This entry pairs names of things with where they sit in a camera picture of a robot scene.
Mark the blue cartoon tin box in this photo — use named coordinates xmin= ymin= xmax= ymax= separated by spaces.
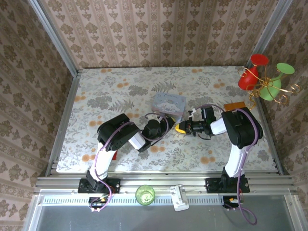
xmin=151 ymin=92 xmax=187 ymax=121

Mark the orange brown box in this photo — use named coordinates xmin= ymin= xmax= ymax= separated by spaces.
xmin=223 ymin=102 xmax=246 ymax=111

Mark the floral patterned table mat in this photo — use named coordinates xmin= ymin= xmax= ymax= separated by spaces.
xmin=55 ymin=66 xmax=277 ymax=173

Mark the green transparent cup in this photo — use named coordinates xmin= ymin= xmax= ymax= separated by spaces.
xmin=135 ymin=184 xmax=155 ymax=206

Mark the red plastic goblet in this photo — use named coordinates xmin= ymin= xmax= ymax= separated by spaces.
xmin=237 ymin=53 xmax=269 ymax=91

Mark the green plastic goblet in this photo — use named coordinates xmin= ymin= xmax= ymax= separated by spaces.
xmin=259 ymin=63 xmax=295 ymax=101

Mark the black connector board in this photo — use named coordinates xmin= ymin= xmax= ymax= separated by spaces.
xmin=222 ymin=196 xmax=244 ymax=210
xmin=88 ymin=196 xmax=114 ymax=212

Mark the grey metal panel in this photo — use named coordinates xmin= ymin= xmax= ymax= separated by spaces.
xmin=24 ymin=189 xmax=299 ymax=231

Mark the wide aluminium frame rail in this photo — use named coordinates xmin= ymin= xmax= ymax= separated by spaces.
xmin=35 ymin=173 xmax=298 ymax=194

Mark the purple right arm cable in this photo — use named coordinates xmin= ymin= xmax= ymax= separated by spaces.
xmin=192 ymin=103 xmax=264 ymax=226

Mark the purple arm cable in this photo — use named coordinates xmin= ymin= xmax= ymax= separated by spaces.
xmin=90 ymin=113 xmax=169 ymax=212
xmin=192 ymin=103 xmax=264 ymax=226

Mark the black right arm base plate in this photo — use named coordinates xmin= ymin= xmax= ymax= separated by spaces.
xmin=205 ymin=177 xmax=250 ymax=193

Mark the white plastic bracket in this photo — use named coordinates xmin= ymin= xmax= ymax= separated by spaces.
xmin=169 ymin=184 xmax=190 ymax=212

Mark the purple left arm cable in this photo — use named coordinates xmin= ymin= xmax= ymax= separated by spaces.
xmin=90 ymin=113 xmax=169 ymax=212

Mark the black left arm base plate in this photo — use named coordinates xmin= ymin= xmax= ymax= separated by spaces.
xmin=78 ymin=178 xmax=121 ymax=194

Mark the perforated metal cable tray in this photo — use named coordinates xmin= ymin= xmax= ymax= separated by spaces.
xmin=39 ymin=195 xmax=226 ymax=205

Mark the gold wire glass stand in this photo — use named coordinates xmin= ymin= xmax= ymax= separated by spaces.
xmin=237 ymin=64 xmax=303 ymax=110

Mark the aluminium frame post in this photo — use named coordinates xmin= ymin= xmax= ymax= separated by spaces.
xmin=27 ymin=0 xmax=80 ymax=77
xmin=245 ymin=0 xmax=295 ymax=70

